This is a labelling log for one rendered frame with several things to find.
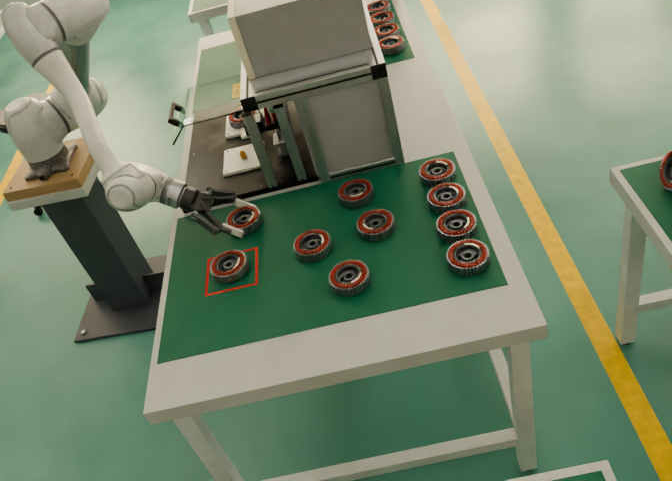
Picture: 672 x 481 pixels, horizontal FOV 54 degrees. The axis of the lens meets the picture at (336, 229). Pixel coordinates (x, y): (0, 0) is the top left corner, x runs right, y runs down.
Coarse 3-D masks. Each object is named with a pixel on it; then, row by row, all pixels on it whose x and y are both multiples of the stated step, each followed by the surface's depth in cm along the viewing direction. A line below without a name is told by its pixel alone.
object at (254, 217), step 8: (240, 208) 211; (248, 208) 211; (256, 208) 210; (232, 216) 210; (240, 216) 212; (248, 216) 211; (256, 216) 207; (232, 224) 206; (240, 224) 205; (248, 224) 205; (256, 224) 206; (248, 232) 206
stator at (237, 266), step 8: (224, 256) 196; (232, 256) 196; (240, 256) 194; (216, 264) 194; (224, 264) 195; (232, 264) 194; (240, 264) 192; (248, 264) 194; (216, 272) 191; (224, 272) 190; (232, 272) 190; (240, 272) 192; (216, 280) 193; (224, 280) 191; (232, 280) 191
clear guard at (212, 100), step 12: (204, 84) 220; (216, 84) 218; (228, 84) 216; (192, 96) 215; (204, 96) 213; (216, 96) 212; (228, 96) 210; (192, 108) 209; (204, 108) 207; (216, 108) 206; (228, 108) 204; (240, 108) 202; (180, 120) 210; (192, 120) 203; (204, 120) 202; (180, 132) 204
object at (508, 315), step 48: (432, 96) 242; (432, 144) 220; (480, 192) 197; (528, 288) 166; (288, 336) 172; (336, 336) 168; (384, 336) 165; (432, 336) 161; (480, 336) 158; (528, 336) 158; (192, 384) 168; (240, 384) 164; (288, 384) 162
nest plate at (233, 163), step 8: (264, 144) 238; (224, 152) 240; (232, 152) 238; (248, 152) 236; (224, 160) 236; (232, 160) 234; (240, 160) 233; (248, 160) 232; (256, 160) 231; (224, 168) 232; (232, 168) 231; (240, 168) 229; (248, 168) 229; (256, 168) 229; (224, 176) 230
